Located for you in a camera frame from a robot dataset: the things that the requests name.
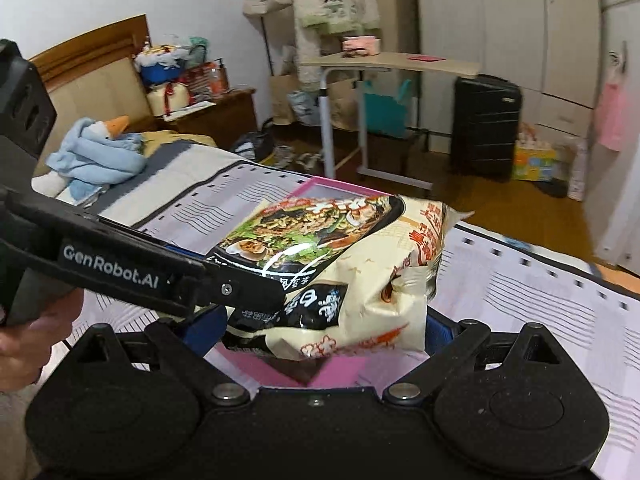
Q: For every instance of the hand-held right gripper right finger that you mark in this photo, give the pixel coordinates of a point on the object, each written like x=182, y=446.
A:
x=442, y=335

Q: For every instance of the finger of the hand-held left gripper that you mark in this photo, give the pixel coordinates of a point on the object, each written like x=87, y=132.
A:
x=235, y=290

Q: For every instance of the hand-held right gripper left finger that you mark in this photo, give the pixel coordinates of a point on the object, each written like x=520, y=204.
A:
x=207, y=327

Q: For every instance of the cream noodle snack bag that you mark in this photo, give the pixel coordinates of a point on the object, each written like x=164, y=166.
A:
x=350, y=280

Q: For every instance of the pink cardboard box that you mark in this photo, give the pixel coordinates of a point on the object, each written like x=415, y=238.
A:
x=340, y=371

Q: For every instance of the person's left hand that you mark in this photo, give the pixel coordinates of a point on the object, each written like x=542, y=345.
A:
x=25, y=350

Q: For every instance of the striped white bed sheet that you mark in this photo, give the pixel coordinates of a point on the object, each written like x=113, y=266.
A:
x=525, y=310

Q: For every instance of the light blue blanket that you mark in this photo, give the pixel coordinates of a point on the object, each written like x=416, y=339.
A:
x=100, y=160

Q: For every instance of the white goose plush toy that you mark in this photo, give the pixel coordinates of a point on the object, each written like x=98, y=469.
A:
x=105, y=129

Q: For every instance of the grey shoe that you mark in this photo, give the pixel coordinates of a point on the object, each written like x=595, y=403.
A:
x=306, y=159
x=282, y=156

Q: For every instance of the black bag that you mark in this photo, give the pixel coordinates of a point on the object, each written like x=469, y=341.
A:
x=252, y=147

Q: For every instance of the white jar with red ribbon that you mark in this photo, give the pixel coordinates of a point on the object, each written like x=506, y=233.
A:
x=167, y=99

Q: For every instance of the wooden bed headboard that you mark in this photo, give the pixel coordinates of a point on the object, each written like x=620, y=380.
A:
x=90, y=85

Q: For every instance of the wooden nightstand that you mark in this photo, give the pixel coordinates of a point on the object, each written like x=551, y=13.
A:
x=227, y=115

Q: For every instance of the orange bed sheet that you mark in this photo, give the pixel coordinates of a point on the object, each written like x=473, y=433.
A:
x=617, y=277

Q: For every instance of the blue bag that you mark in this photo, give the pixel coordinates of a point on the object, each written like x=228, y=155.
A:
x=160, y=74

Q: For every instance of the brown paper bag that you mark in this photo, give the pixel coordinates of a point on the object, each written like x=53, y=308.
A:
x=282, y=100
x=345, y=105

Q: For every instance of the white plastic bag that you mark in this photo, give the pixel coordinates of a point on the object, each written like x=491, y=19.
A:
x=305, y=105

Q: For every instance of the colourful cardboard box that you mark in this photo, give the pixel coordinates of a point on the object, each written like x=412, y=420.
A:
x=535, y=160

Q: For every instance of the red and white bag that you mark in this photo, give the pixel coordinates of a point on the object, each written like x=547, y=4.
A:
x=205, y=80

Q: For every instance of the black suitcase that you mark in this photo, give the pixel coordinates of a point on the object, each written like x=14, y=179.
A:
x=485, y=125

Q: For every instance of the white door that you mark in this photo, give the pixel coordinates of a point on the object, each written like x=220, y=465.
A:
x=622, y=195

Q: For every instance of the teal paper bag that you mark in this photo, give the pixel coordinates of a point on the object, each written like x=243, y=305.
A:
x=385, y=110

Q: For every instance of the side table with white legs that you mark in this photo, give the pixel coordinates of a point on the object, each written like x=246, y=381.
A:
x=390, y=62

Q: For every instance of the pink tissue box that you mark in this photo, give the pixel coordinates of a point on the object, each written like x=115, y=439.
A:
x=362, y=45

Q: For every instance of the red booklet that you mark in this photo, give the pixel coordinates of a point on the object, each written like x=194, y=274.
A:
x=427, y=58

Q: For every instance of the pink hanging cloth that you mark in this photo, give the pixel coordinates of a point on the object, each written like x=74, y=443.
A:
x=612, y=115

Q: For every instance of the white fluffy coat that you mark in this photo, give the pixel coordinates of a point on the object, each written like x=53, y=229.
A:
x=335, y=5

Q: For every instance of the white wardrobe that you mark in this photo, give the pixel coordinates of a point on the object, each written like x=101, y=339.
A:
x=525, y=35

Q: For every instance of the metal hook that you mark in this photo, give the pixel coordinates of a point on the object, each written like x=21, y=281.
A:
x=619, y=57

